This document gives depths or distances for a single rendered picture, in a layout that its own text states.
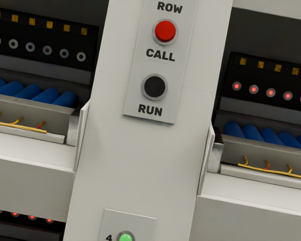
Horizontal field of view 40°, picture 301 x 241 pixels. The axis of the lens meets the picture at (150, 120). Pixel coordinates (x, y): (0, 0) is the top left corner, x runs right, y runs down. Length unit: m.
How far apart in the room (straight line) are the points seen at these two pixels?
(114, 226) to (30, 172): 0.08
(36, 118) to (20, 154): 0.06
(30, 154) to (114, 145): 0.07
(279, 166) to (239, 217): 0.09
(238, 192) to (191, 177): 0.05
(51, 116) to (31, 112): 0.02
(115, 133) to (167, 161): 0.04
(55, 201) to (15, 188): 0.03
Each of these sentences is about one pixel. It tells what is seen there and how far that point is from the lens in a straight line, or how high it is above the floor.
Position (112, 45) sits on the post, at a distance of 0.32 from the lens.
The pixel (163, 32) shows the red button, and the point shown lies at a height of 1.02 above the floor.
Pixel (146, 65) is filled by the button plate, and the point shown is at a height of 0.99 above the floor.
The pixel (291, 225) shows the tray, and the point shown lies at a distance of 0.34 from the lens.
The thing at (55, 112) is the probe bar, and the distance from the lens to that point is 0.38.
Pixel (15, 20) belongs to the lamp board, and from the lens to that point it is 0.51.
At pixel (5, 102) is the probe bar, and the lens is 0.39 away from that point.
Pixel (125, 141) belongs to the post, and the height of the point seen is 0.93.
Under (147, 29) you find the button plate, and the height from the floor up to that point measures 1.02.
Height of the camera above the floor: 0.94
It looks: 2 degrees up
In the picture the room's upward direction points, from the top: 11 degrees clockwise
